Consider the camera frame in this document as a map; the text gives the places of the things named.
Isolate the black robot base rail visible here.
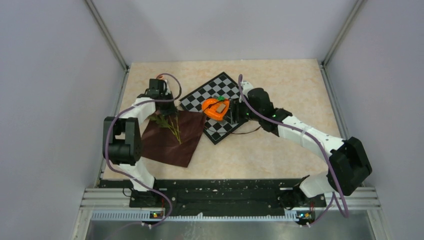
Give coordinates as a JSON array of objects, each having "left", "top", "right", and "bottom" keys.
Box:
[{"left": 99, "top": 178, "right": 328, "bottom": 218}]

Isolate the brown ribbon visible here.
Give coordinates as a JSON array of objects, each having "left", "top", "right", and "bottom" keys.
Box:
[{"left": 201, "top": 97, "right": 260, "bottom": 136}]

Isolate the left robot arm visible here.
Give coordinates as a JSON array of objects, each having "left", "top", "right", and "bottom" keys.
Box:
[{"left": 102, "top": 78, "right": 175, "bottom": 208}]

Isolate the orange toy ring piece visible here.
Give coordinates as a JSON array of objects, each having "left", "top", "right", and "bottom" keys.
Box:
[{"left": 202, "top": 97, "right": 231, "bottom": 122}]

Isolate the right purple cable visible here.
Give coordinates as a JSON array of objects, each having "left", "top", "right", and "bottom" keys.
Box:
[{"left": 237, "top": 73, "right": 349, "bottom": 228}]

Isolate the black white chessboard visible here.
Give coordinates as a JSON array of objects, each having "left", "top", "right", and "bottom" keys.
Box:
[{"left": 180, "top": 72, "right": 243, "bottom": 145}]

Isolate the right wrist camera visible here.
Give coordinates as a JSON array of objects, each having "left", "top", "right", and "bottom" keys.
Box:
[{"left": 239, "top": 80, "right": 254, "bottom": 99}]

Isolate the aluminium frame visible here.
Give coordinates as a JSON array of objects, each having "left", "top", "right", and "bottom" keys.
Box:
[{"left": 71, "top": 0, "right": 393, "bottom": 240}]

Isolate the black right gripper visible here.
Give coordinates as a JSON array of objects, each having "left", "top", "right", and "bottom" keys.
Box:
[{"left": 223, "top": 95, "right": 262, "bottom": 125}]

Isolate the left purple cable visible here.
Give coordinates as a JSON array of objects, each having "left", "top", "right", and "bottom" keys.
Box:
[{"left": 103, "top": 72, "right": 183, "bottom": 229}]

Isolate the purple cable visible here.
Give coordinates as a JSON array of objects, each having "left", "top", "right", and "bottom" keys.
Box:
[
  {"left": 103, "top": 72, "right": 183, "bottom": 229},
  {"left": 237, "top": 73, "right": 349, "bottom": 228}
]

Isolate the tan wooden block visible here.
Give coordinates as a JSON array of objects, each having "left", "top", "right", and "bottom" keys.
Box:
[{"left": 215, "top": 103, "right": 227, "bottom": 114}]

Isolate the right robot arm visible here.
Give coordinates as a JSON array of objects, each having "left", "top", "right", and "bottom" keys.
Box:
[{"left": 225, "top": 88, "right": 372, "bottom": 206}]

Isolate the maroon wrapping paper sheet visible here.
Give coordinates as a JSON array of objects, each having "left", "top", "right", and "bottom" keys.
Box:
[{"left": 141, "top": 110, "right": 206, "bottom": 168}]

